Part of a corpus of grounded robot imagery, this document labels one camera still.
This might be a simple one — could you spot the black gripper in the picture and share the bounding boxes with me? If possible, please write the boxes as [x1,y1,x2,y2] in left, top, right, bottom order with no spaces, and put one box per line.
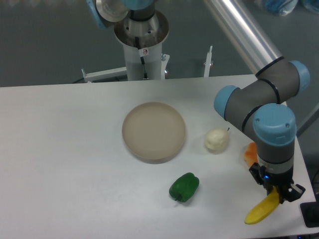
[249,163,306,203]

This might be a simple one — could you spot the yellow toy banana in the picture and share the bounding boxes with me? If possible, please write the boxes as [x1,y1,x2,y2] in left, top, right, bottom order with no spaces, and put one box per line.
[244,188,280,225]

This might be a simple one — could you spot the silver and grey robot arm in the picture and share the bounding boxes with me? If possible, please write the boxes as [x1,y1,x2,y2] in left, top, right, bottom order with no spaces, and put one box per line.
[87,0,310,203]

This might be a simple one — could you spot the black device at edge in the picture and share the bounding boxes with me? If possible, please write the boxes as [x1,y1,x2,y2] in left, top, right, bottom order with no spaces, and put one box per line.
[300,202,319,228]

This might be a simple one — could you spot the orange toy pumpkin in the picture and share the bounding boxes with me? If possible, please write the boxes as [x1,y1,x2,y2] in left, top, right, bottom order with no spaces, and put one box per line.
[244,142,258,167]

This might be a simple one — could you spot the grey metal table leg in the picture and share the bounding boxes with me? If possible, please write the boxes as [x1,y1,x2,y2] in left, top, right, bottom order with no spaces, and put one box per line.
[297,103,319,137]

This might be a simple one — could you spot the green toy bell pepper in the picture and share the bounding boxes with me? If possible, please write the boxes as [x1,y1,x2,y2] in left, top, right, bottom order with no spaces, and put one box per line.
[168,172,200,203]

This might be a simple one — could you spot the beige round plate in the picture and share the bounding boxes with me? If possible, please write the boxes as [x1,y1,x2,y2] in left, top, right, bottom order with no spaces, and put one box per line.
[122,102,186,164]

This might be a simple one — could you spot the blue plastic bag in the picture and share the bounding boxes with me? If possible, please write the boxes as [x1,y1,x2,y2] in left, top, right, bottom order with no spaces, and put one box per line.
[254,0,319,16]

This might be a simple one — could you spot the white metal bracket right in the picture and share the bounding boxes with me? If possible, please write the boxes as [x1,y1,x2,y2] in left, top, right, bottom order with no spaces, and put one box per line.
[203,45,213,77]

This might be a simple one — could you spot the white metal bracket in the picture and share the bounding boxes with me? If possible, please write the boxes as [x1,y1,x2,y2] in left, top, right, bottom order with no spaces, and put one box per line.
[81,67,127,82]
[203,45,213,77]

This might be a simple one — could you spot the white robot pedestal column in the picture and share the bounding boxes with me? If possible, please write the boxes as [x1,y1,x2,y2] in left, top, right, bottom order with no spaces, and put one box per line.
[123,43,165,81]

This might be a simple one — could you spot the black cable on pedestal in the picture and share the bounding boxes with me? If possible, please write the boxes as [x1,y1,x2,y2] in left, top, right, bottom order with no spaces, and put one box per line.
[135,36,148,80]

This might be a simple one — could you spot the white metal bracket left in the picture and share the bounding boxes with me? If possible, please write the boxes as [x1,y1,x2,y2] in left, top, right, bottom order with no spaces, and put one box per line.
[81,67,127,82]

